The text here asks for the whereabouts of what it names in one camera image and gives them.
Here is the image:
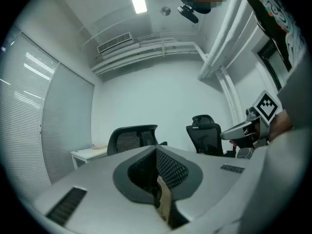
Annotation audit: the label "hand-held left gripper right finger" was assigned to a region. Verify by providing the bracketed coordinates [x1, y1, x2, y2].
[155, 144, 260, 230]

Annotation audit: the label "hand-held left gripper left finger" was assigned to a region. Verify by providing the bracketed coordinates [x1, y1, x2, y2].
[31, 144, 173, 231]

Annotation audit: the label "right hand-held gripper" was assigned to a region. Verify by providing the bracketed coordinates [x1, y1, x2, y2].
[220, 90, 280, 159]

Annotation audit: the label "black mesh office chair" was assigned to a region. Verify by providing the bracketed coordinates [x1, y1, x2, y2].
[106, 124, 168, 156]

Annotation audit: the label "person's right forearm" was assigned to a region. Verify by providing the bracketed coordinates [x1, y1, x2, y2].
[268, 109, 293, 141]

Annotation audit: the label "black office chair with headrest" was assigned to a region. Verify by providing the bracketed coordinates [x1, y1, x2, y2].
[185, 114, 235, 157]

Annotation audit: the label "white desk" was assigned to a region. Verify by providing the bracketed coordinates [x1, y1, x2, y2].
[70, 147, 108, 170]

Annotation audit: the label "frosted glass panel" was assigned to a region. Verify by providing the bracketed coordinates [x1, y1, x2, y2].
[41, 62, 95, 184]

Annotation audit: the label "black framed door window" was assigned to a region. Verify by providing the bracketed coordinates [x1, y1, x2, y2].
[255, 39, 293, 91]

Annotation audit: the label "thick white ceiling pipes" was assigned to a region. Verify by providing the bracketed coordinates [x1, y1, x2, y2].
[196, 0, 259, 80]

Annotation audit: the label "white window blinds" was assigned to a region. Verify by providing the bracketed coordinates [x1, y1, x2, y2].
[0, 28, 59, 202]

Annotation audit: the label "white horizontal pipe bundle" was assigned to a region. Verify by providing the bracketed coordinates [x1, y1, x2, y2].
[90, 33, 208, 76]

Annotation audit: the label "person's black patterned shirt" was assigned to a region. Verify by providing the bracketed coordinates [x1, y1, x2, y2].
[237, 0, 307, 72]

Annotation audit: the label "white air vent grille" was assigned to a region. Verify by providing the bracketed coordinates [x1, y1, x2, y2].
[97, 32, 134, 54]

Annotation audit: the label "white vertical wall pipes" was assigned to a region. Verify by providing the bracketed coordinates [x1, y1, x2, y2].
[215, 66, 243, 128]

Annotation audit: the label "black head-mounted camera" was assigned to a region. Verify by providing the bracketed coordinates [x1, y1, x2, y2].
[176, 1, 199, 24]

